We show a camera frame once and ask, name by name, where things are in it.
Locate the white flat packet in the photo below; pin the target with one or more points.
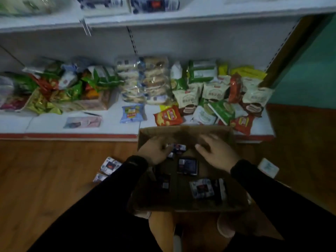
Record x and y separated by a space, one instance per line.
268 168

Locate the person's right thumb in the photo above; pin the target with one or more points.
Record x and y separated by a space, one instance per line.
201 149

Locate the green white snack box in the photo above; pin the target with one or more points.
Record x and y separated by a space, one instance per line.
202 63
202 74

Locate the light blue snack packet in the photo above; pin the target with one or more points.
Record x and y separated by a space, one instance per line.
132 113

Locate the printed paper leaflet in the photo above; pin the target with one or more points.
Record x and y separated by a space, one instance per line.
82 122

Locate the pile of white cake packets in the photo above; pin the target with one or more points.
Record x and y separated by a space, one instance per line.
214 91

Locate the pile of mixed colourful snack packets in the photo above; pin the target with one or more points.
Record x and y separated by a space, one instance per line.
52 83

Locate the blue white pack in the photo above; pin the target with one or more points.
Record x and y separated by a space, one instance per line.
102 3

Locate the clear price tag holder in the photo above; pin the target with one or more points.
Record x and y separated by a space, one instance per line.
85 27

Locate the pale green bag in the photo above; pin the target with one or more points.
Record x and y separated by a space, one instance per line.
26 5

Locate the blue white packet with red label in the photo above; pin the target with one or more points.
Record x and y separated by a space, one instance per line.
155 4

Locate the blue white snack packet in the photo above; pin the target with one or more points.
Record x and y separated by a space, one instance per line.
99 178
110 165
201 188

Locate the dark square snack packet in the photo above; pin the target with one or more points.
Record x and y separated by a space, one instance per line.
187 166

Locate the yellow snack packet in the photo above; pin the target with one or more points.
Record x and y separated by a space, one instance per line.
248 72

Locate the dark pen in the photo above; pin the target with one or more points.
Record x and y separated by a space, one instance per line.
91 113

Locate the person's right hand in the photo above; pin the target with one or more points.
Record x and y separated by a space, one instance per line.
221 154

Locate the pile of clear-wrapped sandwich breads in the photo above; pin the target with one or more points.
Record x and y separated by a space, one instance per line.
144 81

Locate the person's right slipper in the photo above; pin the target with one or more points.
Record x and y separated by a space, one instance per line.
225 226

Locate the orange red snack packet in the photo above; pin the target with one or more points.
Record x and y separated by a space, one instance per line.
168 117
242 124

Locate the person's left slipper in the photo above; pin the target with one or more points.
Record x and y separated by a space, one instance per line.
142 214

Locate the brown cardboard tray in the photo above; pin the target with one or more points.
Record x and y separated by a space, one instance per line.
89 104

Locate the small green snack packet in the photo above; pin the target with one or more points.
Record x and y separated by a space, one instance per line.
179 84

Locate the brown cardboard box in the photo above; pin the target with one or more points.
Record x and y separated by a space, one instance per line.
183 199

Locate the person's right forearm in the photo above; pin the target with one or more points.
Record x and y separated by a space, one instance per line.
283 207

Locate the person's left fingers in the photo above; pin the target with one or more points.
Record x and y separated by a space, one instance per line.
166 148

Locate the green flat snack packet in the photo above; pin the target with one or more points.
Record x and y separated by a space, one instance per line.
223 110

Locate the person's left hand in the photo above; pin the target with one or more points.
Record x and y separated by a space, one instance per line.
153 152

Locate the person's slipper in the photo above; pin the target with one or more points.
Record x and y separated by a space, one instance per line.
225 226
142 214

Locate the white metal shelf unit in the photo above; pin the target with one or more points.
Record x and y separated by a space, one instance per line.
210 41

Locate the person's left forearm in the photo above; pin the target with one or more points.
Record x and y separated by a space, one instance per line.
105 207

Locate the tall red snack packet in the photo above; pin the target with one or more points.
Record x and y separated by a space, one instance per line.
235 88

